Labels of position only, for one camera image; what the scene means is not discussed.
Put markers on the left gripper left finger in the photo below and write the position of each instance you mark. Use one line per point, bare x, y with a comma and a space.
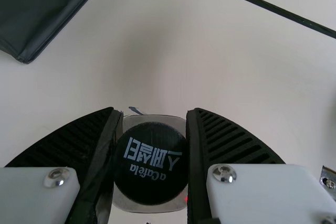
65, 150

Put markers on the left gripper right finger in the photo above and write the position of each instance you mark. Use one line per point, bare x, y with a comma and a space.
236, 161

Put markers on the dark coffee bottle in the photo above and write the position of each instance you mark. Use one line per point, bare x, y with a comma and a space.
151, 163

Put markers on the dark grey bag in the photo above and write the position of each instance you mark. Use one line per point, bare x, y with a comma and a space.
39, 9

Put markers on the black strip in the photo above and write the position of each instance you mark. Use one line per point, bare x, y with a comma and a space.
262, 1

